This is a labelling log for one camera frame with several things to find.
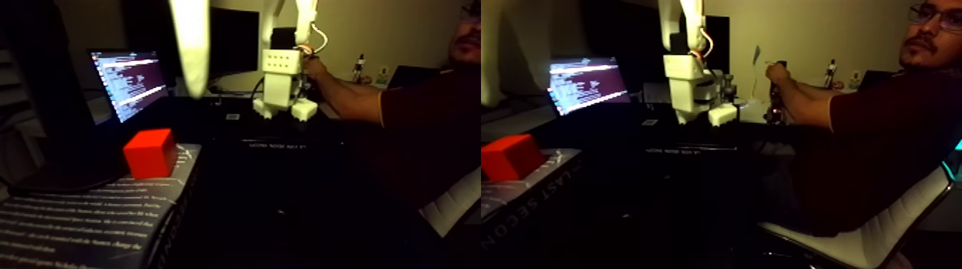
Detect red cube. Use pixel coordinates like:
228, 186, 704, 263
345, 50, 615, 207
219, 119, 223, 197
122, 127, 180, 180

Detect person's right hand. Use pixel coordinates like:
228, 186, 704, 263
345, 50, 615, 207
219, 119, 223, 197
764, 63, 796, 99

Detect black book white print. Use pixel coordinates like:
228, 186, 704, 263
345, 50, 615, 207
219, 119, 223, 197
481, 147, 584, 253

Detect open laptop lit screen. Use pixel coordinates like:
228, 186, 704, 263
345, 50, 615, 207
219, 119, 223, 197
547, 56, 632, 117

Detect black case white print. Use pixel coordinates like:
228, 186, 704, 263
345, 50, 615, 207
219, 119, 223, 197
616, 139, 742, 157

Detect person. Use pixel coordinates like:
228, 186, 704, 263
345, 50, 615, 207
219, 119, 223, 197
764, 0, 962, 238

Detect white chair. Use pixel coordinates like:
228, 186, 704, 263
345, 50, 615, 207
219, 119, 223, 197
759, 165, 957, 269

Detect eyeglasses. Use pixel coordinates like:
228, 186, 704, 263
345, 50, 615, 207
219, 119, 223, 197
908, 4, 962, 31

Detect orange white servo cable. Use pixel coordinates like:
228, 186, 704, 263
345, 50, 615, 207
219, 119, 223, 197
695, 26, 715, 63

